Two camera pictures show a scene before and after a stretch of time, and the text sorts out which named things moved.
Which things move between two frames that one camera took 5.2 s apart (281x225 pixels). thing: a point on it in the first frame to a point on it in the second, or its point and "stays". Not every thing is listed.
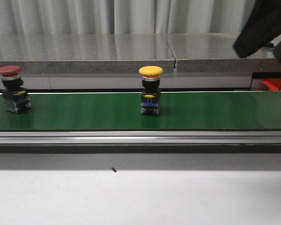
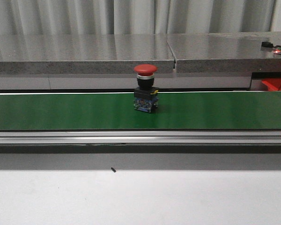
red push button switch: (16, 98) to (146, 97)
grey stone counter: (173, 53) stays
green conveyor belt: (179, 110) stays
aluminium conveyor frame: (140, 137) stays
